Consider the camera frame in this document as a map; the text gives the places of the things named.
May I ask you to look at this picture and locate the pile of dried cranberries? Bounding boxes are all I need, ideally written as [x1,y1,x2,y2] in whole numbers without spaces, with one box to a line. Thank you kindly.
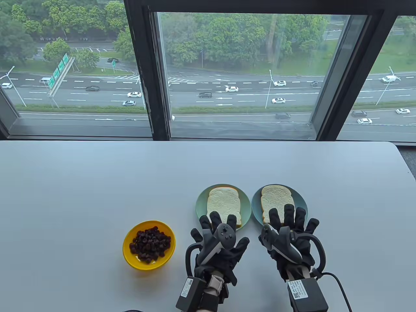
[129,226,172,264]

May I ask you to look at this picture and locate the green road sign gantry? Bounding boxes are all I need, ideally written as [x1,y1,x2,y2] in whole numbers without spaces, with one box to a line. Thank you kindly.
[46,53,76,98]

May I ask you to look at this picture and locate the person's right hand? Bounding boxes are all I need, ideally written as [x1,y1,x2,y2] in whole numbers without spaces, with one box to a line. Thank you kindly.
[258,204,320,282]

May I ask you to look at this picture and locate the pink wrist watch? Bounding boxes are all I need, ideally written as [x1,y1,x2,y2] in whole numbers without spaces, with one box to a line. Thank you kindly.
[207,276,224,297]

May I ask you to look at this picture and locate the thick black cable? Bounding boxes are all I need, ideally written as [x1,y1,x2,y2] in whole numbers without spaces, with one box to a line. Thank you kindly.
[320,272,353,312]

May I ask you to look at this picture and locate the person's left hand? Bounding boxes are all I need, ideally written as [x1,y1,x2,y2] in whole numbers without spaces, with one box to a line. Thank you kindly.
[190,211,250,286]

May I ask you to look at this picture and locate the black box with white label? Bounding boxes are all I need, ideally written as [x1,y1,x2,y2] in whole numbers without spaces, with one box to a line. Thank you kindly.
[287,277,329,312]
[176,276,207,312]

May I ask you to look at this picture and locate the black motion controller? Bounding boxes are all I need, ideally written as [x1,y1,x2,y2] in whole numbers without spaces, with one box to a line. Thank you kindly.
[262,224,303,264]

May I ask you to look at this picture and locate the blue plate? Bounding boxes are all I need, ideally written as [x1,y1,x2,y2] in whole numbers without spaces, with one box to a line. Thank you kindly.
[251,185,308,227]

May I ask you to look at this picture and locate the black window frame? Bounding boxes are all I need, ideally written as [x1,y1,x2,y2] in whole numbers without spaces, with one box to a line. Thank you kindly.
[0,0,416,142]

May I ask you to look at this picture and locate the grey motion controller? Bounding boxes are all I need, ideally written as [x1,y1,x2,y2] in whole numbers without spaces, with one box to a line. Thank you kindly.
[197,223,235,265]

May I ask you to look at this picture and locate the white toast slice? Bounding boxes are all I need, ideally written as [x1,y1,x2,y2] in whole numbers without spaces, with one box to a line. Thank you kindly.
[261,185,295,226]
[207,187,242,228]

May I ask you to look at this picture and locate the light green plate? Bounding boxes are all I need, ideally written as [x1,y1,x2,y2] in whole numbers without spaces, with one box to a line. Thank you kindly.
[196,184,252,231]

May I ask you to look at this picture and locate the yellow bowl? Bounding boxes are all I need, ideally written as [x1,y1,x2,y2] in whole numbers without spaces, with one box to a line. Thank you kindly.
[123,220,176,271]

